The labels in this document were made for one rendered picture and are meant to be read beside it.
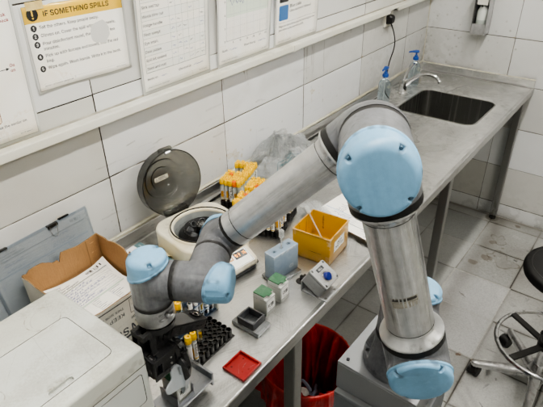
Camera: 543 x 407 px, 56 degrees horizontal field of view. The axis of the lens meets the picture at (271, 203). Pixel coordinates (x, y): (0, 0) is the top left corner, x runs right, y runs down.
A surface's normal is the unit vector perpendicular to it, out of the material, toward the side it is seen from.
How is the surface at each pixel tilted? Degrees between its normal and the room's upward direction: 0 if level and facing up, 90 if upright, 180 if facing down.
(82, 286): 1
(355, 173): 82
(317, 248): 90
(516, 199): 90
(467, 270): 0
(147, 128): 90
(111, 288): 2
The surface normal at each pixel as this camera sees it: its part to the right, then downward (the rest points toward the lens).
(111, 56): 0.79, 0.27
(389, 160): -0.14, 0.43
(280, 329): -0.02, -0.85
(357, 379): -0.61, 0.43
